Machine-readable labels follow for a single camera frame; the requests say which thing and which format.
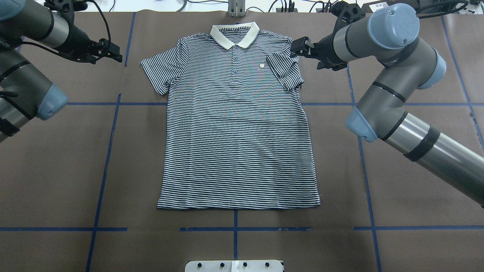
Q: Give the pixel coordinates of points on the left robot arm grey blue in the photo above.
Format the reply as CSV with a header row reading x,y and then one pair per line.
x,y
27,93

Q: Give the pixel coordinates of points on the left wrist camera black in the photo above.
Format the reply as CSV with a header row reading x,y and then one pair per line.
x,y
66,6

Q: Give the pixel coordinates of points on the striped polo shirt white collar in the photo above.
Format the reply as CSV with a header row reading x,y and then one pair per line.
x,y
237,136

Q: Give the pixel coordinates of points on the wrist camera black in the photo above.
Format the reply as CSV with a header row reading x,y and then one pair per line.
x,y
346,13
66,6

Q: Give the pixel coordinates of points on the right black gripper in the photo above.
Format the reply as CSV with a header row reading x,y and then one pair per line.
x,y
326,48

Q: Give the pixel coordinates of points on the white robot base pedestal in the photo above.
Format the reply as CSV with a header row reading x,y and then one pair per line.
x,y
235,266

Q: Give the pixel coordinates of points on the aluminium frame post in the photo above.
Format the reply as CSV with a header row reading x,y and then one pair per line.
x,y
236,8

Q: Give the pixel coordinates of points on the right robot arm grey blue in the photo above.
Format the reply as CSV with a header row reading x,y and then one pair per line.
x,y
391,35

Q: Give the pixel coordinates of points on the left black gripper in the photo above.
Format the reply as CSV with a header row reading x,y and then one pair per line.
x,y
76,42

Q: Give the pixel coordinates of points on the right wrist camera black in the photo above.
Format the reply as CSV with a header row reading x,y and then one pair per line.
x,y
346,13

